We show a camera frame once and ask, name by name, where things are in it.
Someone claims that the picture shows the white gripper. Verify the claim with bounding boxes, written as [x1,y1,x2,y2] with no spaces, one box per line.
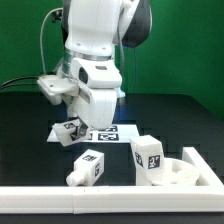
[68,85,117,137]

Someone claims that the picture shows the white round stool seat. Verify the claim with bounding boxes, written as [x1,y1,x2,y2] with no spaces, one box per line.
[151,158,200,186]

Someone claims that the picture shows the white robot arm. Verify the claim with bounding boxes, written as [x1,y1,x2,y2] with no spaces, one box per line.
[62,0,152,137]

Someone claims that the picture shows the white marker sheet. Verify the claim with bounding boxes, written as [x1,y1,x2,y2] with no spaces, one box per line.
[47,124,139,143]

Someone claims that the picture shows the white L-shaped fence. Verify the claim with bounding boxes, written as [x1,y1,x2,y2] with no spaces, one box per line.
[0,147,224,214]

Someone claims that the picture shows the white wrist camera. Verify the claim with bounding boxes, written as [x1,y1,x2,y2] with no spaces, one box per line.
[70,58,122,89]

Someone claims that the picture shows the black cables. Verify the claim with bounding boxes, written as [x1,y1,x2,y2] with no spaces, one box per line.
[0,75,44,92]

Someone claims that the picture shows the grey camera cable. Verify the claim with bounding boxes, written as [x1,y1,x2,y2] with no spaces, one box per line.
[39,7,64,76]

